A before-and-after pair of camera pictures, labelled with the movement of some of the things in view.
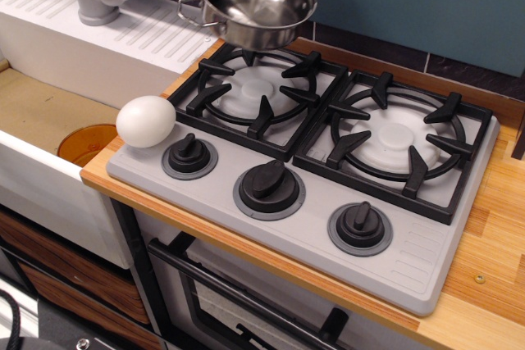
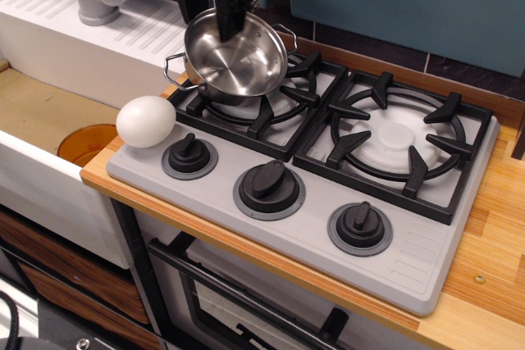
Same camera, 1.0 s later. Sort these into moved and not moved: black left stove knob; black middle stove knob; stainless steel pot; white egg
Moved: stainless steel pot
Not moved: black left stove knob; black middle stove knob; white egg
